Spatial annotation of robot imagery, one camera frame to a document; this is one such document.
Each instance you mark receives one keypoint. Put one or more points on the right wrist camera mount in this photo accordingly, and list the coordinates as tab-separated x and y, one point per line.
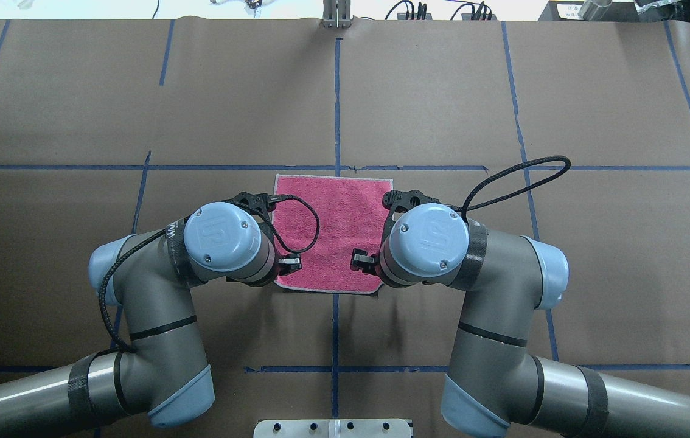
397	201

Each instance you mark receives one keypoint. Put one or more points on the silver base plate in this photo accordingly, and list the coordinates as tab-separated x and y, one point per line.
375	427

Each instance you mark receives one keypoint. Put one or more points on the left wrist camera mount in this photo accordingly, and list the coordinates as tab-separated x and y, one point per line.
255	203

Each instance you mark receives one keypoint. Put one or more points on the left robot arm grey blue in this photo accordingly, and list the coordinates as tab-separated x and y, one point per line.
143	283

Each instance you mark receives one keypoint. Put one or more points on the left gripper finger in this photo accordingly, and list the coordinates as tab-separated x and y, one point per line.
289	264

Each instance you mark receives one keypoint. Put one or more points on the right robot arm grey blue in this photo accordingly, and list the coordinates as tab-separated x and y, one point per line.
492	381

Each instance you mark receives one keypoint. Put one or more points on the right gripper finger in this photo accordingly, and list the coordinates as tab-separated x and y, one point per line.
362	261

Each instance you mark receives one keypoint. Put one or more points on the aluminium frame post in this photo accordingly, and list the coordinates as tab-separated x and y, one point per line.
336	14

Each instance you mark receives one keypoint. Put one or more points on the pink towel grey back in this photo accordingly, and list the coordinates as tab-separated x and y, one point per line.
351	217

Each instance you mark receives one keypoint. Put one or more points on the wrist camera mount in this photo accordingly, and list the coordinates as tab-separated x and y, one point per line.
255	203
397	201

